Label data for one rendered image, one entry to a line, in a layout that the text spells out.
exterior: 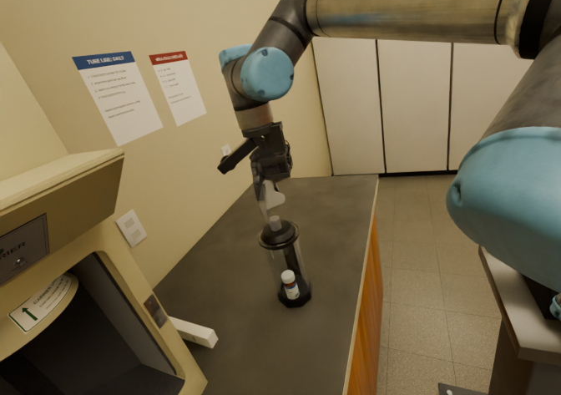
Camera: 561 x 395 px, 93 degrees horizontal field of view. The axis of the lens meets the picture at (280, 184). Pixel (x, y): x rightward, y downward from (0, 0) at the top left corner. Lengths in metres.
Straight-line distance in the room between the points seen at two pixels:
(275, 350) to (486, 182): 0.65
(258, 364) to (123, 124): 0.83
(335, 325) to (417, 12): 0.66
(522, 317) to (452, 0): 0.68
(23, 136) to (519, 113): 0.49
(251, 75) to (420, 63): 2.68
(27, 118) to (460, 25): 0.50
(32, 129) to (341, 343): 0.70
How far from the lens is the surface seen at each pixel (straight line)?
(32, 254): 0.41
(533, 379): 1.00
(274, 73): 0.43
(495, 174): 0.20
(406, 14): 0.35
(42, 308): 0.51
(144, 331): 0.64
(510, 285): 0.90
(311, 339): 0.76
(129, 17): 1.22
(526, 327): 0.83
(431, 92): 3.08
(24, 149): 0.46
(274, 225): 0.67
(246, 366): 0.77
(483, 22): 0.32
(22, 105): 0.47
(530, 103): 0.22
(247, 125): 0.55
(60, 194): 0.36
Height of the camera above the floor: 1.56
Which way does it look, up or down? 25 degrees down
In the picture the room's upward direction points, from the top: 15 degrees counter-clockwise
